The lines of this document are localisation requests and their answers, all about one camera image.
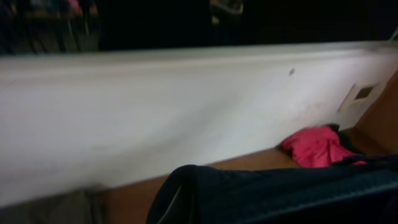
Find navy blue shorts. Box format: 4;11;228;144
147;156;397;224

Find red soccer t-shirt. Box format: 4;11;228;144
280;125;359;168

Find grey folded garment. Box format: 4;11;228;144
1;190;104;224

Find white wall control panel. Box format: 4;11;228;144
337;82;380;113

